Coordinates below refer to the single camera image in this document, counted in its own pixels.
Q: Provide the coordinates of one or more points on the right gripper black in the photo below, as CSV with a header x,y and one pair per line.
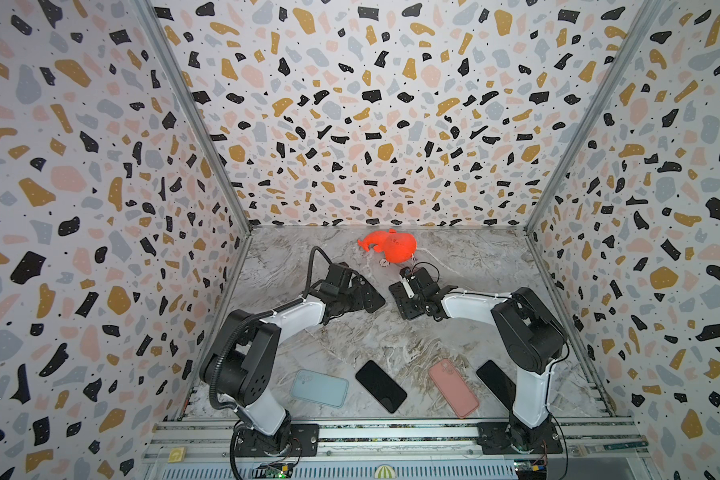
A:
x,y
413,293

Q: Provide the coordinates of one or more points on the light blue phone case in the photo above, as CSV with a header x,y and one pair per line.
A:
x,y
319,388

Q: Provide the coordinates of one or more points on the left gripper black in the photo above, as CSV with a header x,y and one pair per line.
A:
x,y
356,304

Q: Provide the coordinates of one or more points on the pink phone case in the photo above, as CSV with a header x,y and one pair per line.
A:
x,y
453,387

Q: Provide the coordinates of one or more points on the black smartphone right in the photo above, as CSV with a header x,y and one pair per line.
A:
x,y
500,384

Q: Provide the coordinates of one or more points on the black phone case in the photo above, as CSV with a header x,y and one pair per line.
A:
x,y
365,295

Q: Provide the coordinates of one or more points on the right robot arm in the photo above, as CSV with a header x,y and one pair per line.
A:
x,y
532,337

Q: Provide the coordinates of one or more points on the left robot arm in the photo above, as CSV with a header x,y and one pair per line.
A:
x,y
239,363

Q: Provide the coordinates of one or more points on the red plush whale toy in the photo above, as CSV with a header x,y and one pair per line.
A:
x,y
396,247

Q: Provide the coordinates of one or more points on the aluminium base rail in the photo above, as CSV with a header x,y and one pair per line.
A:
x,y
577,448

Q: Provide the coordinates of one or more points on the black smartphone centre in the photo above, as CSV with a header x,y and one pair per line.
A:
x,y
381,386

